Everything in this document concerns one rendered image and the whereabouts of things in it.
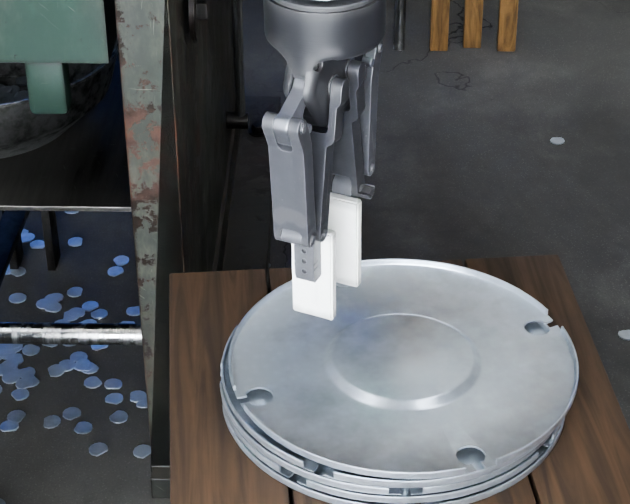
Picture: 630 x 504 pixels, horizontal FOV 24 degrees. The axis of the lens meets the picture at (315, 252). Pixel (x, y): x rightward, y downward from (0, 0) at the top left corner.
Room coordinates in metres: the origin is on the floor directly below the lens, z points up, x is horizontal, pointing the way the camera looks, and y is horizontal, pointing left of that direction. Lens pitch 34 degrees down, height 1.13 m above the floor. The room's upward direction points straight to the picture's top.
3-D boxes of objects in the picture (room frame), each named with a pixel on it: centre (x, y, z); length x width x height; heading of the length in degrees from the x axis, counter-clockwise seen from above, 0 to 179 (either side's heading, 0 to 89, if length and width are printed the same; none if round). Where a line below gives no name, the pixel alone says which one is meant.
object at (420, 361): (0.96, -0.07, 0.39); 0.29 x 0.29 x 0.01
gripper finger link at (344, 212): (0.85, -0.02, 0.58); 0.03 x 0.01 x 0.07; 65
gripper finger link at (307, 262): (0.79, 0.01, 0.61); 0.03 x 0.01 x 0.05; 155
